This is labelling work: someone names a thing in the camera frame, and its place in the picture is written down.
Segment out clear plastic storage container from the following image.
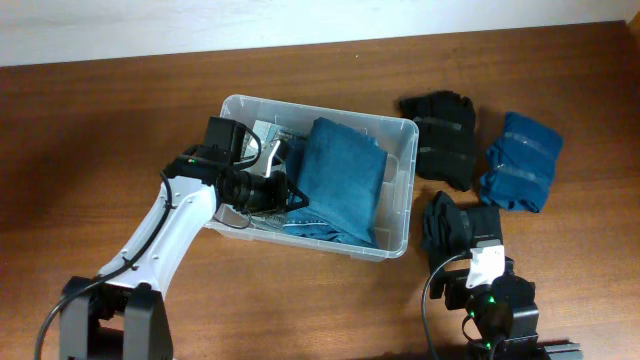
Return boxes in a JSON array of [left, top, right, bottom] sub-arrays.
[[205, 94, 419, 262]]

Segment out light blue jeans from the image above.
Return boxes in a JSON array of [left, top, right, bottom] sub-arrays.
[[247, 119, 309, 231]]

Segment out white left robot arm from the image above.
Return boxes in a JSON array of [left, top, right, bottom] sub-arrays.
[[51, 117, 309, 359]]

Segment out dark blue jeans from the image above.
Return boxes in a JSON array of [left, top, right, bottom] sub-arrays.
[[283, 118, 387, 248]]

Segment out black folded garment far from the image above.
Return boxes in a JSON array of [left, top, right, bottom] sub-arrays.
[[398, 90, 476, 192]]

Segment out black folded garment near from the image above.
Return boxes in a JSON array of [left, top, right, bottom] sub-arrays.
[[421, 191, 504, 268]]

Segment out black folded garment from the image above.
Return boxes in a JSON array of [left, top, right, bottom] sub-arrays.
[[398, 90, 476, 192], [421, 191, 504, 268]]

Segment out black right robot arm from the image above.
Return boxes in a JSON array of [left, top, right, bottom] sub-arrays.
[[421, 255, 584, 360]]

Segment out blue folded garment with tape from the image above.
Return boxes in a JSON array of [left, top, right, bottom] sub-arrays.
[[479, 112, 563, 213]]

